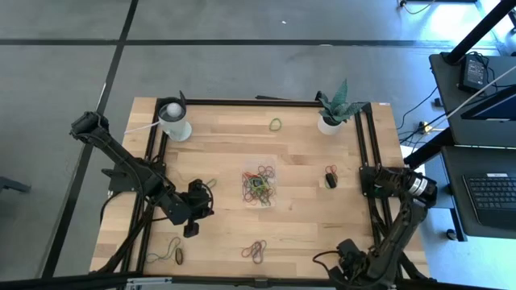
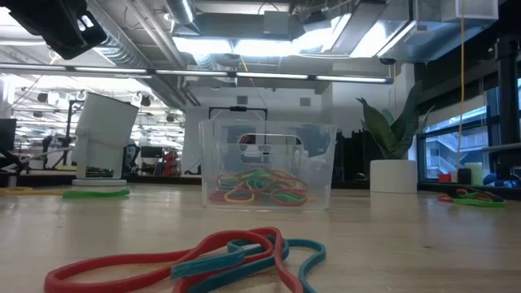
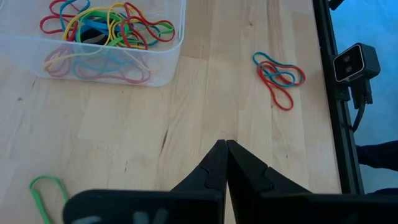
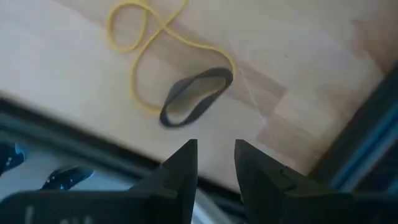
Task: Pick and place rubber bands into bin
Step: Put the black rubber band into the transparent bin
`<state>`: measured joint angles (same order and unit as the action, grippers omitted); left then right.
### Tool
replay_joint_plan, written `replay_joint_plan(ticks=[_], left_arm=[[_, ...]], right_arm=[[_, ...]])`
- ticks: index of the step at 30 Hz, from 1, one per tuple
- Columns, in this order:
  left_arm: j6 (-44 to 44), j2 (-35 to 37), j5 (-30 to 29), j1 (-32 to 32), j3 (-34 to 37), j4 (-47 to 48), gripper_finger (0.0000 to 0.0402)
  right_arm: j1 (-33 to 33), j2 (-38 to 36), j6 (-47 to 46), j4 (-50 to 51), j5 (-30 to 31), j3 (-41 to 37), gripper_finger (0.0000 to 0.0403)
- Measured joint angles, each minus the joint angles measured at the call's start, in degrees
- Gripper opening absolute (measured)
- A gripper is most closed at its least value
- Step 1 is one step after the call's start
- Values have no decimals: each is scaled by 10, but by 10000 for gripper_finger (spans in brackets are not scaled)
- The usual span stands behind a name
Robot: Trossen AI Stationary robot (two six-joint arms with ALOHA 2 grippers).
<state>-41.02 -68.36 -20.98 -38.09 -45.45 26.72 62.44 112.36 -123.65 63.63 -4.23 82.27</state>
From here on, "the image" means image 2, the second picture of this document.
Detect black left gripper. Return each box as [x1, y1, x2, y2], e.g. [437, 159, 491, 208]
[0, 0, 109, 60]

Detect yellow rubber band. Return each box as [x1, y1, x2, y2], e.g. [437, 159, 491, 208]
[0, 186, 62, 196]

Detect rubber bands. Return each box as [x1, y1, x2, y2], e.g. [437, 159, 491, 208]
[208, 173, 229, 203]

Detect colourful bands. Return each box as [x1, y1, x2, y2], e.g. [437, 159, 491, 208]
[223, 187, 256, 204]

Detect wide black rubber band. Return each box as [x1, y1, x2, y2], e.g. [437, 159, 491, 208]
[479, 190, 507, 203]

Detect teal rubber band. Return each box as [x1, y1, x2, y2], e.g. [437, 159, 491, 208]
[169, 237, 327, 293]

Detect clear plastic bin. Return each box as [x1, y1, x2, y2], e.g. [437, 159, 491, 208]
[198, 118, 338, 212]

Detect black desk monitor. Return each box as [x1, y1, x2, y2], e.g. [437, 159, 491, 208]
[0, 117, 18, 152]

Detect black background monitor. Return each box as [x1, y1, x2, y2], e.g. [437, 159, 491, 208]
[140, 145, 164, 160]

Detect red background machine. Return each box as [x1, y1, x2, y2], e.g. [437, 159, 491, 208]
[162, 149, 181, 177]

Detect long ceiling light bar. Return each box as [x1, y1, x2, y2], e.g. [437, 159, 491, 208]
[0, 63, 395, 85]

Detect snake plant in white pot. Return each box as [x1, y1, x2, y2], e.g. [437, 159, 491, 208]
[356, 80, 435, 195]

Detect pale green cup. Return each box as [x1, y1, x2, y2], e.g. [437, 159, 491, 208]
[465, 162, 484, 186]

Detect blue object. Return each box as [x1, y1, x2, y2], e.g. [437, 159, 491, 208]
[483, 172, 521, 189]

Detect black pole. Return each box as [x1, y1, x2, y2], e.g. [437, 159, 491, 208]
[493, 34, 521, 180]

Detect round silver duct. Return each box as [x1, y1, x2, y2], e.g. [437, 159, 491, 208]
[164, 0, 197, 26]

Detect white lamp cable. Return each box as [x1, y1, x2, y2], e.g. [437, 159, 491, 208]
[11, 146, 78, 168]

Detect black gantry frame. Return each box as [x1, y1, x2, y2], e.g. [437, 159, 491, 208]
[208, 105, 269, 121]

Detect silver rectangular air duct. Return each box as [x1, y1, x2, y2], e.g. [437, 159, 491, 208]
[376, 0, 501, 65]

